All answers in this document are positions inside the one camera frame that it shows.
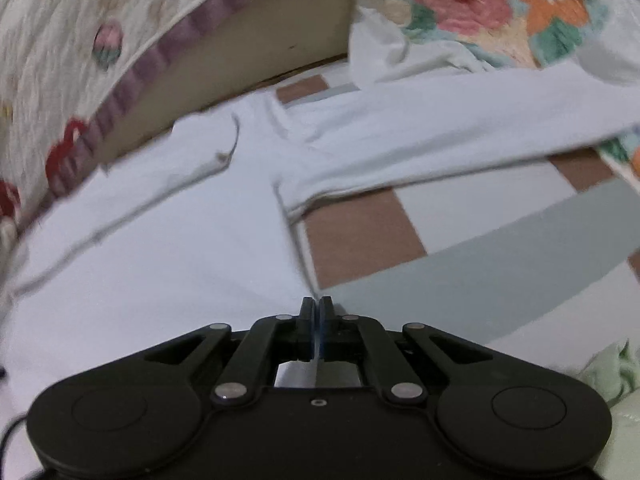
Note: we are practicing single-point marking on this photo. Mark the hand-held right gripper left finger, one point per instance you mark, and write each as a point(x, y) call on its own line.
point(306, 332)

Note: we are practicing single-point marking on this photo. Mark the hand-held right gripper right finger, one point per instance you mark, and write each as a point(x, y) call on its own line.
point(327, 332)

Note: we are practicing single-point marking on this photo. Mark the white long-sleeved shirt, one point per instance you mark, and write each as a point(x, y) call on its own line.
point(175, 240)

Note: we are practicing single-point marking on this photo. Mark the checked floor mat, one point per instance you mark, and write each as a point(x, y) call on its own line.
point(450, 220)

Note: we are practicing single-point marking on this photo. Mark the light green cloth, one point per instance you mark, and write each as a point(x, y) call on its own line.
point(620, 410)

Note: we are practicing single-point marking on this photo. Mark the white quilt with red bears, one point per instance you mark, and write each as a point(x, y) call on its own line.
point(75, 20)

